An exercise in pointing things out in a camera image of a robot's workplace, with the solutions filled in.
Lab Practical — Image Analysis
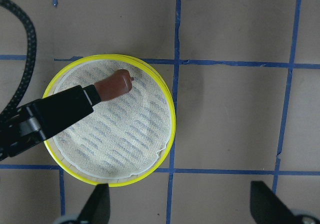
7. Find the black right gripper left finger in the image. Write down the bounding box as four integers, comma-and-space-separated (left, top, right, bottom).
77, 183, 111, 224

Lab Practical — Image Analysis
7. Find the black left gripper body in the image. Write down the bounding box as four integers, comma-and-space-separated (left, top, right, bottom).
0, 103, 45, 161

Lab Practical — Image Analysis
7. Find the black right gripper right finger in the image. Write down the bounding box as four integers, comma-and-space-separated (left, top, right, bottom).
249, 180, 320, 224

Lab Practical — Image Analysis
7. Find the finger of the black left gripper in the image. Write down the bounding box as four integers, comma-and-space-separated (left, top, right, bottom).
29, 85, 101, 140

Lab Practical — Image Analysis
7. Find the brown round bun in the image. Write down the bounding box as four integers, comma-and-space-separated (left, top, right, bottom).
94, 69, 133, 101

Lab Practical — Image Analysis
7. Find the white mesh steamer cloth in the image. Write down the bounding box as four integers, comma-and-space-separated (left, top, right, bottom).
53, 60, 172, 179

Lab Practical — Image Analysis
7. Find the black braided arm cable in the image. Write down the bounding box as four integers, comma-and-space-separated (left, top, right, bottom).
0, 0, 38, 124

